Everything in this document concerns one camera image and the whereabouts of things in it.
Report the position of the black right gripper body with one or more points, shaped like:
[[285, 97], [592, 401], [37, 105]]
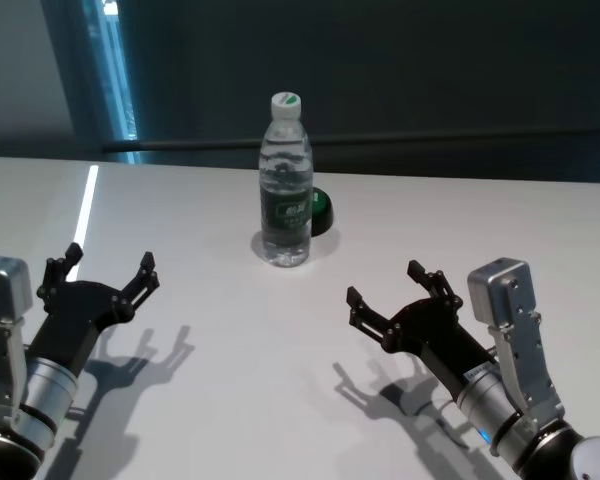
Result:
[[440, 335]]

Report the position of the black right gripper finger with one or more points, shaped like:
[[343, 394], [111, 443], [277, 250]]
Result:
[[375, 322], [437, 287]]

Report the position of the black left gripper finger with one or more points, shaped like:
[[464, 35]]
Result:
[[55, 277], [140, 287]]

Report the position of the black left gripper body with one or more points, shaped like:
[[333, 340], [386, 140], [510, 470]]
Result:
[[80, 315]]

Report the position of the clear water bottle green label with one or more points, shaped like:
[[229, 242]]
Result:
[[286, 200]]

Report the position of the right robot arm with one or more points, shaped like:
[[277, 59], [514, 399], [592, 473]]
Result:
[[485, 400]]

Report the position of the green YES button black base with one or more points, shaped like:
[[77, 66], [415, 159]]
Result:
[[322, 215]]

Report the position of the bright window glass strip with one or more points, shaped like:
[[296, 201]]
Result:
[[112, 75]]

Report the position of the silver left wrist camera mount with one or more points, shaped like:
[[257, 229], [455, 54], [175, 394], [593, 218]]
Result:
[[2, 300]]

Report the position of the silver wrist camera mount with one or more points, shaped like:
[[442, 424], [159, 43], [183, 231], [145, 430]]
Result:
[[510, 310], [2, 300]]

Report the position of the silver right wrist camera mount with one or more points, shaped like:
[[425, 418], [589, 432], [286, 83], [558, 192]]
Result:
[[510, 310]]

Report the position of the grey blind bottom rail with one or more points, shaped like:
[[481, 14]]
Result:
[[380, 140]]

